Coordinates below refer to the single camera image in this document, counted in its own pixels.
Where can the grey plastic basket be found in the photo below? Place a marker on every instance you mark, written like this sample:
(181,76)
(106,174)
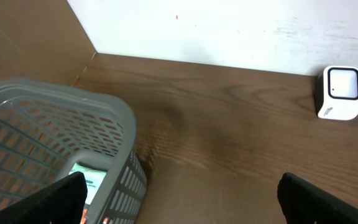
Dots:
(46,128)

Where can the white barcode scanner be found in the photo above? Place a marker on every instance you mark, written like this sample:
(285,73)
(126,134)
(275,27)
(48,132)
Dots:
(336,93)

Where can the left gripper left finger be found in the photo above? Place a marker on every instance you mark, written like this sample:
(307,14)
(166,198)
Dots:
(61,202)

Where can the small orange box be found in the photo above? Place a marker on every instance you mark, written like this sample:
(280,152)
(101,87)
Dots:
(83,219)

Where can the teal wet wipes pack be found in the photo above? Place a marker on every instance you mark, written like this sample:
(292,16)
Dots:
(93,179)

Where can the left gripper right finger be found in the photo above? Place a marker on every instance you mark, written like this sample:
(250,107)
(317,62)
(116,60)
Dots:
(303,202)

